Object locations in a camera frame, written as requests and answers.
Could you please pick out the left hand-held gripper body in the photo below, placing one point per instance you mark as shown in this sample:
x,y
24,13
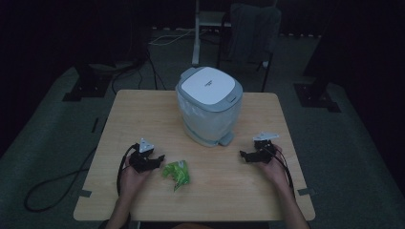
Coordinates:
x,y
142,159

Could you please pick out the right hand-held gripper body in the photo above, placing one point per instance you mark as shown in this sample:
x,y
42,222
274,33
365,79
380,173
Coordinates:
x,y
263,148

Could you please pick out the green plastic wrapper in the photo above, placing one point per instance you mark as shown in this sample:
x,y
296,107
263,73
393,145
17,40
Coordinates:
x,y
177,173

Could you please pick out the grey white pedal trash bin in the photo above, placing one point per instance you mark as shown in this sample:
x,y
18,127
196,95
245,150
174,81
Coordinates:
x,y
208,108

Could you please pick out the person's left hand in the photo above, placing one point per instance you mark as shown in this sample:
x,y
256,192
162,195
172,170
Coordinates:
x,y
132,179

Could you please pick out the person's right hand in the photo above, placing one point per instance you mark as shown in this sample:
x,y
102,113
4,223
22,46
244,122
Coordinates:
x,y
273,170

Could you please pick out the black tape strip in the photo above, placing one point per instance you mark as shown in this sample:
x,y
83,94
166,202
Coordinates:
x,y
95,125

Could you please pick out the grey tape piece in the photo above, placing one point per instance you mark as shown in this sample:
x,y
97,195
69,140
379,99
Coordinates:
x,y
85,193
306,191

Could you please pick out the black stand base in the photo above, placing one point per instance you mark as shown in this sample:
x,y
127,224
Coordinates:
x,y
318,97
86,89

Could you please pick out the black chair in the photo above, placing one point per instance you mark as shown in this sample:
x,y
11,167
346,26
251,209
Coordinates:
x,y
267,73

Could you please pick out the dark cloth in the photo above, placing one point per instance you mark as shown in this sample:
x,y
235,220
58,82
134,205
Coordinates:
x,y
253,31

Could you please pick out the white metal stand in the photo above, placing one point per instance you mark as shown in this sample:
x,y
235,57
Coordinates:
x,y
196,44

